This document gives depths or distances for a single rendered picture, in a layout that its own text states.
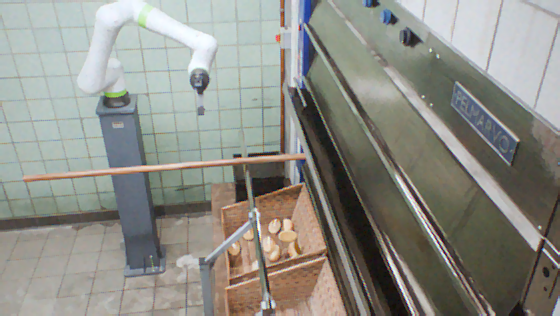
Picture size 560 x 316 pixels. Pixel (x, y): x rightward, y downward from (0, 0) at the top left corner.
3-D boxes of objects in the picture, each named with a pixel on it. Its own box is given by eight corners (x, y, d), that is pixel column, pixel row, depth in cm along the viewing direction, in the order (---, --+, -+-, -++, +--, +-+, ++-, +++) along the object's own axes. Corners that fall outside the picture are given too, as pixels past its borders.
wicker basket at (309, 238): (304, 220, 301) (305, 180, 287) (328, 291, 254) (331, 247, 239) (220, 229, 294) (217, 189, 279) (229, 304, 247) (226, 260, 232)
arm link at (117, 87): (94, 97, 284) (87, 63, 274) (112, 86, 296) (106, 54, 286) (114, 101, 280) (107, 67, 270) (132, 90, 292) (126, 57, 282)
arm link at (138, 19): (111, 18, 257) (113, -5, 249) (127, 12, 267) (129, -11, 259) (142, 34, 254) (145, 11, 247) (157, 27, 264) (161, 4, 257)
